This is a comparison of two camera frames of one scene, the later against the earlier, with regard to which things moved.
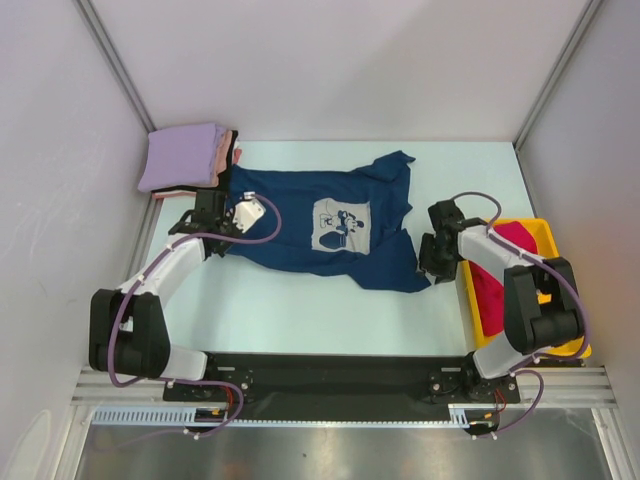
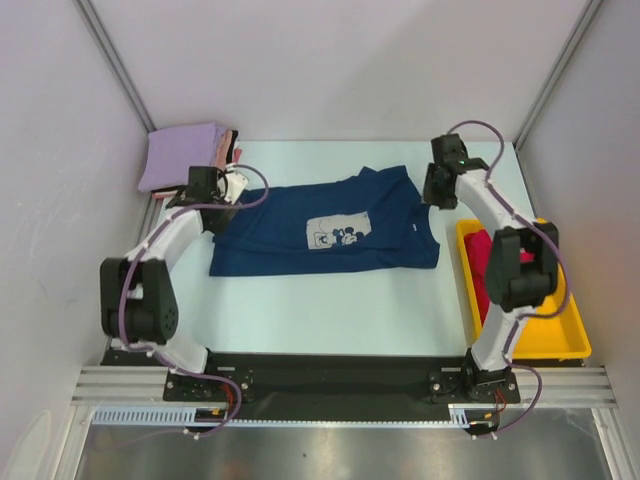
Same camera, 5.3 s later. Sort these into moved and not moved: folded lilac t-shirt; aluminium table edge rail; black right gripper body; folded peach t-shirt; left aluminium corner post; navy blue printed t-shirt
Moved: navy blue printed t-shirt; black right gripper body
Not moved: folded lilac t-shirt; left aluminium corner post; aluminium table edge rail; folded peach t-shirt
